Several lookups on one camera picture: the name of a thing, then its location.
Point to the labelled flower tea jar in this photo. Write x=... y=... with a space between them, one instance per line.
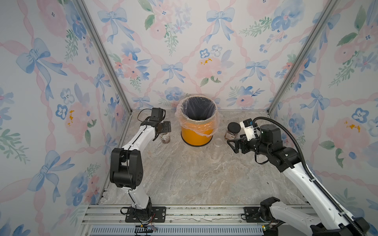
x=233 y=130

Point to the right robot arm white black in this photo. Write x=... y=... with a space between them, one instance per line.
x=332 y=218

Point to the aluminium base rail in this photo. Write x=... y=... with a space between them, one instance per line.
x=183 y=220

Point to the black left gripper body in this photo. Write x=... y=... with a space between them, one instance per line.
x=166 y=127

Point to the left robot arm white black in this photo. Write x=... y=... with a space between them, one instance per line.
x=126 y=167

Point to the white-lidded flower tea jar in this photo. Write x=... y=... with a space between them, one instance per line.
x=165 y=138

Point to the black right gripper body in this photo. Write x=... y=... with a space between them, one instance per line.
x=239 y=143

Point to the orange trash bin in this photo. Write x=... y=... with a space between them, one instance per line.
x=192 y=139

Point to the clear plastic bin liner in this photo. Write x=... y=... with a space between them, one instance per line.
x=199 y=114

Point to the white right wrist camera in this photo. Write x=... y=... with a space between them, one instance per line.
x=249 y=128

